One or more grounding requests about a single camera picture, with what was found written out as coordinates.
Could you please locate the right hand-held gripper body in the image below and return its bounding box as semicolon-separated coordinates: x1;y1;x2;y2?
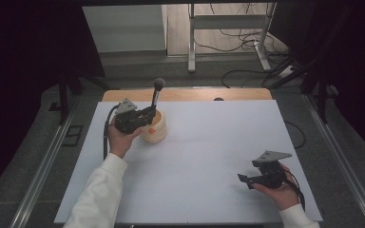
251;150;293;190

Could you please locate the black curtain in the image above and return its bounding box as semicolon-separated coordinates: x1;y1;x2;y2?
268;0;365;165
0;0;106;203

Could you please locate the white power strip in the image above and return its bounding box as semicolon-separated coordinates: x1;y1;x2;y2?
279;65;297;79

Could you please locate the person's left hand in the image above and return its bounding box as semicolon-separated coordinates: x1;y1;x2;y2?
107;123;144;160

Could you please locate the aluminium floor rail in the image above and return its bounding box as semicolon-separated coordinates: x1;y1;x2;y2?
301;93;365;228
10;98;81;228

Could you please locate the white cabinet panel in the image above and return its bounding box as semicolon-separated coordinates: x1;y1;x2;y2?
82;4;168;54

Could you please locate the wooden table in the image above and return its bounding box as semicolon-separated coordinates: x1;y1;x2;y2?
102;88;274;103

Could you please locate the person's right hand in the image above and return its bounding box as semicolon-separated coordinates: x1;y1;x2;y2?
252;162;300;212

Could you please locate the white table mat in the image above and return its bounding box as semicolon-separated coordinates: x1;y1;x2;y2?
54;100;324;225

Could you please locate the black looped floor cable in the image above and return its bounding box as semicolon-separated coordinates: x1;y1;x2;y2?
221;69;269;89

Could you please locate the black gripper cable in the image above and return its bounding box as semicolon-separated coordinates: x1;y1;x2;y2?
282;168;306;212
103;103;122;162

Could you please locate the cream cup with red mark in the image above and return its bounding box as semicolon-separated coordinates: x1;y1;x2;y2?
139;108;168;145

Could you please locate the thin black cable beside table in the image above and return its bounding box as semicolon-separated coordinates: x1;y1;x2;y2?
284;120;307;150

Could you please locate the black makeup brush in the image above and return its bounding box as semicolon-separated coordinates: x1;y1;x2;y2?
149;77;166;121

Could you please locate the black floor plate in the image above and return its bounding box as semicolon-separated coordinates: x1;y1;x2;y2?
61;124;85;147

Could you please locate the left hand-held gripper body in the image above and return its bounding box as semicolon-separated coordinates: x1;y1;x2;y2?
113;98;144;135

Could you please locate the tangle of black floor cables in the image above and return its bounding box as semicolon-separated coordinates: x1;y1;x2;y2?
192;3;288;55

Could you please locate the black tripod stand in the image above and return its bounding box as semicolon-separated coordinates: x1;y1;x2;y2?
48;67;113;125
261;56;338;124

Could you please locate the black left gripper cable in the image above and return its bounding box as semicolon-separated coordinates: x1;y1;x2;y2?
103;103;122;162

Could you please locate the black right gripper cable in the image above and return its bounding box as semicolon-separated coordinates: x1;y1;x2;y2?
282;168;306;212

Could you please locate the white metal stand frame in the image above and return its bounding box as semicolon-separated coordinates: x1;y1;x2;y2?
187;3;279;74

